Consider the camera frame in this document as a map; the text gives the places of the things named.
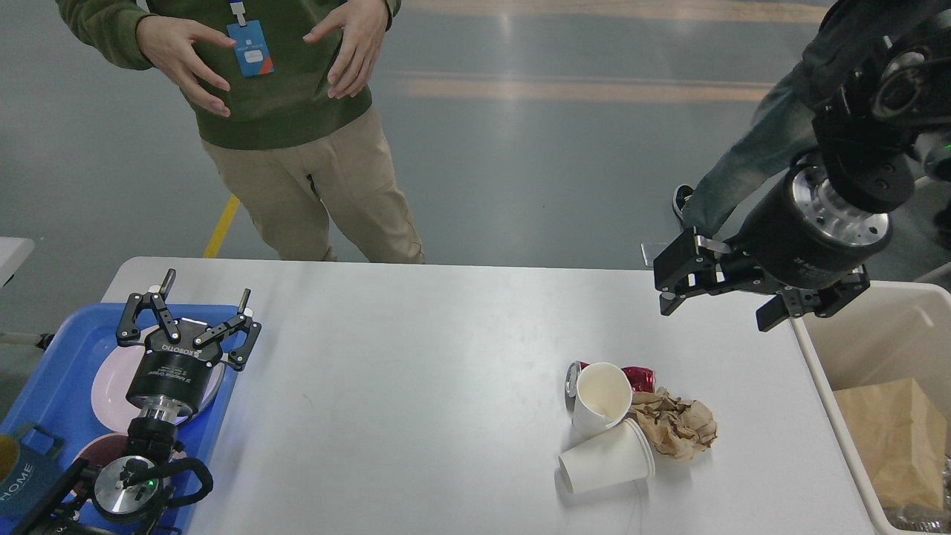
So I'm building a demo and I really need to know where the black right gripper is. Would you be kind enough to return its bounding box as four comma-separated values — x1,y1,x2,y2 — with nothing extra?
653,167,892,332

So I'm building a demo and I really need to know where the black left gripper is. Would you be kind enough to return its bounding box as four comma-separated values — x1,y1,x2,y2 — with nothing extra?
116,269,263,417

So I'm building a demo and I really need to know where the pink plate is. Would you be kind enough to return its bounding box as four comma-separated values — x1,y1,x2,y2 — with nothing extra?
91,324,227,434

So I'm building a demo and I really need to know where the brown paper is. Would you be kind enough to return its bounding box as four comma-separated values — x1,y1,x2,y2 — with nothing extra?
628,387,718,461

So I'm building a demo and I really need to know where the white paper cup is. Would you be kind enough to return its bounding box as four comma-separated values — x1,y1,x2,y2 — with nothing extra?
573,362,633,439
558,418,656,493

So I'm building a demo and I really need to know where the brown paper bag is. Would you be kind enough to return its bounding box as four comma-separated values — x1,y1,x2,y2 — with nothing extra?
834,378,947,509

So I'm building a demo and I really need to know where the clear plastic bag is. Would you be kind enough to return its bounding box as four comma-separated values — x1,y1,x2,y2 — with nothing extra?
884,456,950,533

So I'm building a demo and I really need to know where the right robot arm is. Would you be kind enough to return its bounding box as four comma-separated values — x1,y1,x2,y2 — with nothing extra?
653,1,950,331

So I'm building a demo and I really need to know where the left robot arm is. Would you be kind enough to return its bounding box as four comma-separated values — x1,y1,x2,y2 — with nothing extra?
14,270,261,534

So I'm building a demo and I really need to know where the clear floor plate left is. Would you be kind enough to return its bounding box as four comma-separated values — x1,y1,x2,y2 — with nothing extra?
640,241,669,268

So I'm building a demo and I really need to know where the beige plastic bin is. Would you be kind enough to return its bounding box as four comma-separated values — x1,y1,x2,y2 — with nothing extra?
791,281,950,534

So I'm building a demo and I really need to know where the person in blue jeans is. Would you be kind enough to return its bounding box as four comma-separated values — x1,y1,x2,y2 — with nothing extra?
672,1,892,237

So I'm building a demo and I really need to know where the teal mug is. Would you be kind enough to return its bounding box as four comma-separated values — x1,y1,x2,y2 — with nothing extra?
1,422,64,518

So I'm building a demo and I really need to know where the white side table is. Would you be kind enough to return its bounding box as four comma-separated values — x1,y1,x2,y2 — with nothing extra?
0,236,36,287

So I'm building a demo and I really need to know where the person in green sweater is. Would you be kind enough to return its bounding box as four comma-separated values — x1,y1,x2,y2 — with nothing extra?
58,1,425,264

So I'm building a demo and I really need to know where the blue id badge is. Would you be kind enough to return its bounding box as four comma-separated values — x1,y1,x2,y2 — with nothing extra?
227,20,274,78

